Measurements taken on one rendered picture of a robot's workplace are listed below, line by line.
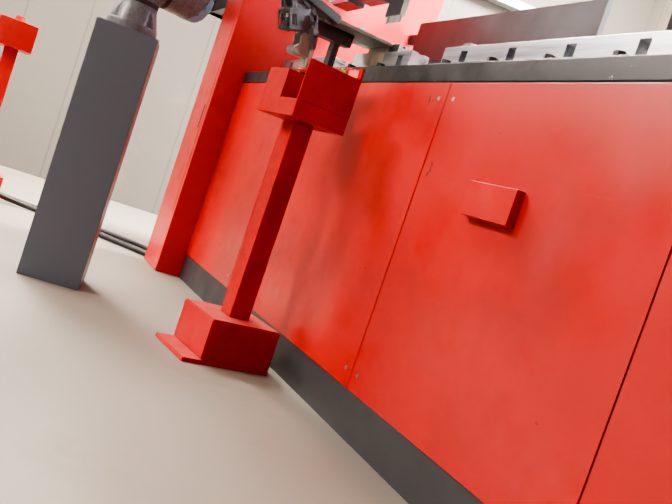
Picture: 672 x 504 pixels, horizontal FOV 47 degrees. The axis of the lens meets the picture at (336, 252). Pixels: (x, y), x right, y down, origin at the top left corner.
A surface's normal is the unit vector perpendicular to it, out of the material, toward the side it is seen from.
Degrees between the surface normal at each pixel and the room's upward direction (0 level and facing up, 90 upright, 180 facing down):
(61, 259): 90
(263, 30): 90
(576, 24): 90
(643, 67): 90
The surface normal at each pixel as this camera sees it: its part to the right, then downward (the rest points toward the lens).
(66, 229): 0.21, 0.13
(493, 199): -0.86, -0.26
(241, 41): 0.40, 0.19
